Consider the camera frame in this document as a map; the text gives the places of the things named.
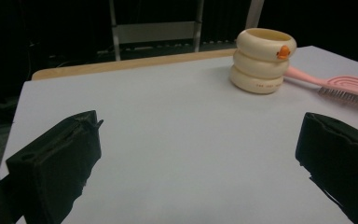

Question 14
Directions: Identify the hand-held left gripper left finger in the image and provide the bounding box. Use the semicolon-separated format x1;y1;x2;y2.
5;109;104;224

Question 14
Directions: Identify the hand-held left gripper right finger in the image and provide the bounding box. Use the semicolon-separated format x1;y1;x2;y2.
295;112;358;224

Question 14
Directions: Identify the pink hairbrush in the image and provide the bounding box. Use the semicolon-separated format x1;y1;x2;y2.
283;65;358;114

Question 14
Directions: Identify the cream ringed holder cup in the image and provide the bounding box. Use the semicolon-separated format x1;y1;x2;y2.
228;27;297;95

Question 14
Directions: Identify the wooden table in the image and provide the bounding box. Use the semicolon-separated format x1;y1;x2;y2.
31;48;241;82

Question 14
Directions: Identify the white table mat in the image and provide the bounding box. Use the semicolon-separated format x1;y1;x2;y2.
0;46;358;224

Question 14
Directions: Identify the white metal stand frame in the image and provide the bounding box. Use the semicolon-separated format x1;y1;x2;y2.
107;0;205;62

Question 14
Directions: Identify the white metal post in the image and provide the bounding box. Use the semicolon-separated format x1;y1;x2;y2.
244;0;266;30

